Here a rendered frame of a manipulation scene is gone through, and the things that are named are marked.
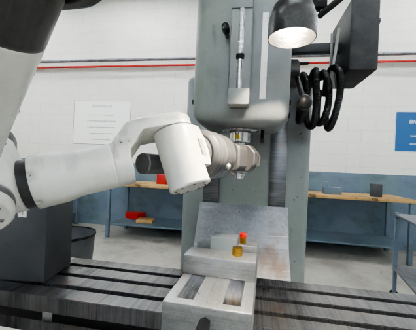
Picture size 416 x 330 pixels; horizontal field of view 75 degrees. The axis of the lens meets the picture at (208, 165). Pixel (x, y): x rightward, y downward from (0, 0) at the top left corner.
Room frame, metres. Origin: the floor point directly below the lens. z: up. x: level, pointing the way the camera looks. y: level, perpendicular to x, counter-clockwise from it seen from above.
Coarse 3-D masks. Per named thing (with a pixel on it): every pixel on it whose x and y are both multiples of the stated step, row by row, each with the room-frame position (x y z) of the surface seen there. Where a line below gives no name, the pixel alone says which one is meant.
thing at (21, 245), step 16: (32, 208) 0.65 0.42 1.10; (48, 208) 0.66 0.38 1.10; (64, 208) 0.73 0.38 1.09; (16, 224) 0.65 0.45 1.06; (32, 224) 0.65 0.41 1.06; (48, 224) 0.66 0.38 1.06; (64, 224) 0.73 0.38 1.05; (0, 240) 0.66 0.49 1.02; (16, 240) 0.65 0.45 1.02; (32, 240) 0.65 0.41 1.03; (48, 240) 0.66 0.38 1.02; (64, 240) 0.73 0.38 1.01; (0, 256) 0.66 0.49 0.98; (16, 256) 0.65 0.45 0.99; (32, 256) 0.65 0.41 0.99; (48, 256) 0.67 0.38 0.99; (64, 256) 0.74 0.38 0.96; (0, 272) 0.66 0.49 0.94; (16, 272) 0.65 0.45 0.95; (32, 272) 0.65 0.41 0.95; (48, 272) 0.67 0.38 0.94
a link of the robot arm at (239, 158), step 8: (224, 136) 0.52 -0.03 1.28; (224, 144) 0.49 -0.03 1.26; (232, 144) 0.52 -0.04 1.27; (232, 152) 0.51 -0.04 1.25; (240, 152) 0.54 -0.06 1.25; (248, 152) 0.56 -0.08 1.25; (256, 152) 0.57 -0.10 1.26; (232, 160) 0.51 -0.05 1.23; (240, 160) 0.54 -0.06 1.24; (248, 160) 0.56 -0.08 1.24; (256, 160) 0.57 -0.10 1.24; (224, 168) 0.49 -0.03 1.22; (232, 168) 0.54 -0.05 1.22; (240, 168) 0.55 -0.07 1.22; (248, 168) 0.56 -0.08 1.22; (216, 176) 0.50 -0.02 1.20
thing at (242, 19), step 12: (240, 0) 0.51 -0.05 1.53; (252, 0) 0.50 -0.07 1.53; (240, 12) 0.51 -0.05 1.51; (252, 12) 0.51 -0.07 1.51; (240, 24) 0.51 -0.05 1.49; (252, 24) 0.54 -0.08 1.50; (240, 36) 0.51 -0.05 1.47; (240, 48) 0.51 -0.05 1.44; (240, 60) 0.51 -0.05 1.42; (240, 72) 0.51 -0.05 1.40; (228, 84) 0.52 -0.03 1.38; (240, 84) 0.51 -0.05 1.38; (228, 96) 0.51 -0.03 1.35; (240, 96) 0.51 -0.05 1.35
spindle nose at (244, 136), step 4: (232, 132) 0.62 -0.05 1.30; (236, 132) 0.61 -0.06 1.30; (240, 132) 0.61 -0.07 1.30; (244, 132) 0.61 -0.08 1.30; (248, 132) 0.62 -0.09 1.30; (232, 136) 0.62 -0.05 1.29; (240, 136) 0.61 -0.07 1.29; (244, 136) 0.61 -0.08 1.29; (248, 136) 0.62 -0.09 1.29; (232, 140) 0.62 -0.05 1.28; (236, 140) 0.61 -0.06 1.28; (240, 140) 0.61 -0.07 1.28; (244, 140) 0.61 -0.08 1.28; (248, 140) 0.62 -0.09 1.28
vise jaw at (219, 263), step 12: (192, 252) 0.59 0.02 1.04; (204, 252) 0.59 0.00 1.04; (216, 252) 0.59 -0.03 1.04; (228, 252) 0.60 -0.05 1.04; (192, 264) 0.57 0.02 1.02; (204, 264) 0.56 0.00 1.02; (216, 264) 0.56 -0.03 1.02; (228, 264) 0.55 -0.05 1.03; (240, 264) 0.55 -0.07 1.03; (252, 264) 0.54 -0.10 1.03; (216, 276) 0.56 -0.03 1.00; (228, 276) 0.55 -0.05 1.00; (240, 276) 0.55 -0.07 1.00; (252, 276) 0.54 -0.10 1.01
